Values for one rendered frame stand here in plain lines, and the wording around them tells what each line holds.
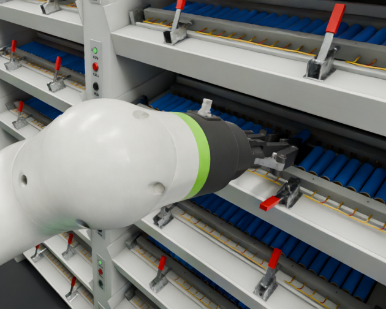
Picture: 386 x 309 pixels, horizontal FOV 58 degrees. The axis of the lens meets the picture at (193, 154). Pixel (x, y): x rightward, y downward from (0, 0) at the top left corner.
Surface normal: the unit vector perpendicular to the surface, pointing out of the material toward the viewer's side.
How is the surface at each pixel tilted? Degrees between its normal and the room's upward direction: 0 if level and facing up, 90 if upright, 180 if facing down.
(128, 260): 18
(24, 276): 0
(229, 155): 72
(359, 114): 108
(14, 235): 86
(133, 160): 61
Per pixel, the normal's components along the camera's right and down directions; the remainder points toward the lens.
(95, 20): -0.67, 0.26
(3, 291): 0.10, -0.90
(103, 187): 0.18, 0.27
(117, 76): 0.74, 0.35
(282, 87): -0.66, 0.53
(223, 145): 0.75, -0.22
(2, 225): 0.78, 0.00
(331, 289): -0.11, -0.77
